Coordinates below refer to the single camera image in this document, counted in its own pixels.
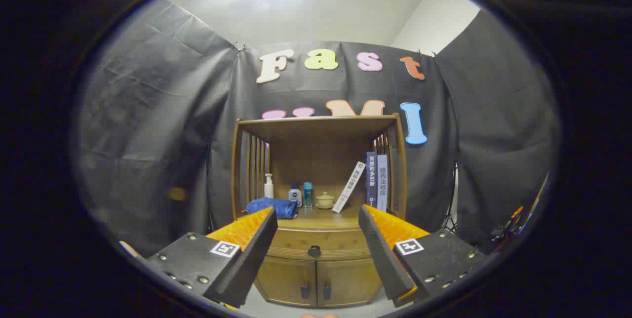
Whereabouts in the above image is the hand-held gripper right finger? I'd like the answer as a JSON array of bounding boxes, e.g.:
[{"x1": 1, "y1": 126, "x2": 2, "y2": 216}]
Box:
[{"x1": 358, "y1": 204, "x2": 489, "y2": 308}]

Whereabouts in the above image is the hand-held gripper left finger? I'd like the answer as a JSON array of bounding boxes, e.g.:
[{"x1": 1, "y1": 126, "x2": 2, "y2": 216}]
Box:
[{"x1": 147, "y1": 206, "x2": 278, "y2": 309}]

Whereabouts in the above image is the wooden cabinet door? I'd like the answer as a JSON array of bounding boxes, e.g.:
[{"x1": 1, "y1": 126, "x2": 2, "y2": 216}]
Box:
[
  {"x1": 316, "y1": 259, "x2": 383, "y2": 307},
  {"x1": 255, "y1": 257, "x2": 317, "y2": 306}
]

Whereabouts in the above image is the wooden countertop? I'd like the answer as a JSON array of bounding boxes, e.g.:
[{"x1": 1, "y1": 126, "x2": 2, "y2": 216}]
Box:
[{"x1": 236, "y1": 204, "x2": 401, "y2": 232}]

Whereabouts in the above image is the wooden cabinet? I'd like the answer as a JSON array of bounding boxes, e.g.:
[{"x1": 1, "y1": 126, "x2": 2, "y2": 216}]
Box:
[{"x1": 231, "y1": 114, "x2": 408, "y2": 308}]

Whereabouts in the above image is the blue folded towel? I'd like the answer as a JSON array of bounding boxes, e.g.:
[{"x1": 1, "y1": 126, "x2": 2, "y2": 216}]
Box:
[{"x1": 246, "y1": 198, "x2": 299, "y2": 220}]

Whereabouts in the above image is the pale grey-blue book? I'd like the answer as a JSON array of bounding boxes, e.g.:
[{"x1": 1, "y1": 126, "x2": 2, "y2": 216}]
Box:
[{"x1": 377, "y1": 154, "x2": 389, "y2": 212}]

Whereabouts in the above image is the white book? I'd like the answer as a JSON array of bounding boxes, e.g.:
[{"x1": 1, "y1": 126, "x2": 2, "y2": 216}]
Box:
[{"x1": 332, "y1": 161, "x2": 366, "y2": 213}]

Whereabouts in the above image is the dark blue book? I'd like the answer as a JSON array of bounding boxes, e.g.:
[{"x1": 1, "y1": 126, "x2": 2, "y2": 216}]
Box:
[{"x1": 366, "y1": 152, "x2": 378, "y2": 208}]

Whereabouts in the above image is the black tripod stand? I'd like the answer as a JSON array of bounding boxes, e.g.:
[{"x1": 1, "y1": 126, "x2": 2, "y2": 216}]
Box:
[{"x1": 443, "y1": 199, "x2": 459, "y2": 234}]

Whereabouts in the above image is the beige curved chair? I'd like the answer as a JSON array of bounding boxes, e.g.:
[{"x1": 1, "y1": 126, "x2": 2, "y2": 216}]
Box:
[{"x1": 118, "y1": 240, "x2": 144, "y2": 259}]

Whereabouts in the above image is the black and orange device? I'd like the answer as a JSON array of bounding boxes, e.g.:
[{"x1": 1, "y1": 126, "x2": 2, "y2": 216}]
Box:
[{"x1": 491, "y1": 204, "x2": 526, "y2": 242}]

